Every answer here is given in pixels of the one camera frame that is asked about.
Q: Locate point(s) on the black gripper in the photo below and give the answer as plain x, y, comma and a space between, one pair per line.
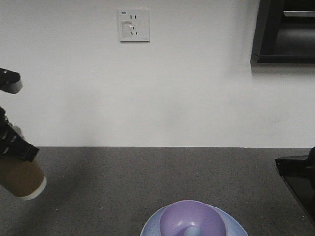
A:
12, 145

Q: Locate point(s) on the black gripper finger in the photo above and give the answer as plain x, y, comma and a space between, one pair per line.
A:
310, 166

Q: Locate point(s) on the brown paper cup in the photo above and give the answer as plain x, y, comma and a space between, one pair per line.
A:
25, 180

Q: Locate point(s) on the light blue plastic spoon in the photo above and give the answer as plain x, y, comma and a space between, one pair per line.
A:
192, 231

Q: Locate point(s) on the purple plastic bowl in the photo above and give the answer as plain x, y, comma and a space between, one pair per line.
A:
182, 214

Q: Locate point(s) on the light blue plastic plate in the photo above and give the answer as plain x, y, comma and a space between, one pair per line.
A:
151, 227

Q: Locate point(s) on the black glass cooktop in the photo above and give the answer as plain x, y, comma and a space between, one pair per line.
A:
292, 171

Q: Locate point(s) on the black range hood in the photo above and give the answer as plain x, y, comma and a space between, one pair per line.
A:
284, 32

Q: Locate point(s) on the white wall power socket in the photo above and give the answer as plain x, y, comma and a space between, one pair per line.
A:
133, 25

